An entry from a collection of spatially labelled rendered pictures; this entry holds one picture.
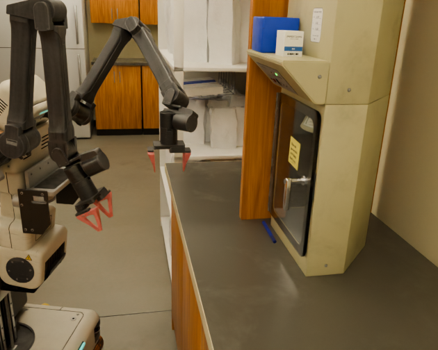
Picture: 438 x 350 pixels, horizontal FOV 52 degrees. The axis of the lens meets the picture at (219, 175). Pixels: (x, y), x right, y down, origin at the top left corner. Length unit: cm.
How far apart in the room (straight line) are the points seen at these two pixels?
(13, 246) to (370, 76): 128
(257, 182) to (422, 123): 54
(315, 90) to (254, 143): 44
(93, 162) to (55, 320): 108
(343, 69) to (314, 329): 60
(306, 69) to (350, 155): 25
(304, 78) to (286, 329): 57
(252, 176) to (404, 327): 66
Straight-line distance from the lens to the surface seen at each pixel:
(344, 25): 108
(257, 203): 153
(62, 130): 132
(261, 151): 147
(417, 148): 154
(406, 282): 133
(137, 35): 171
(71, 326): 218
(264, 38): 122
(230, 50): 231
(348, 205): 121
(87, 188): 136
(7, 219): 173
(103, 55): 178
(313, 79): 107
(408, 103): 158
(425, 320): 121
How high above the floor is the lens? 160
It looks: 20 degrees down
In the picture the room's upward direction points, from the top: 2 degrees clockwise
